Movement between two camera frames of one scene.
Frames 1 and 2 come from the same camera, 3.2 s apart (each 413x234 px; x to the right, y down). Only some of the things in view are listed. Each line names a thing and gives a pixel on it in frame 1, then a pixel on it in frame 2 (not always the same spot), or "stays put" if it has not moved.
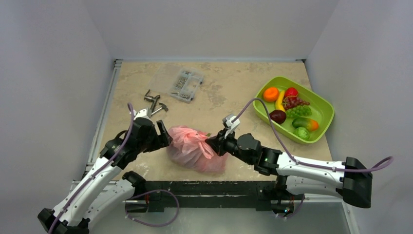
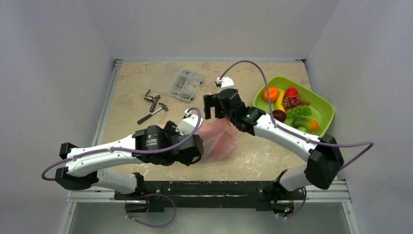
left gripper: x=163 y=139 -> x=171 y=132
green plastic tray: x=296 y=110 stays put
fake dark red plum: x=278 y=116 stays put
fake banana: x=278 y=104 stays put
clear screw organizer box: x=187 y=85 stays put
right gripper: x=220 y=145 -> x=214 y=104
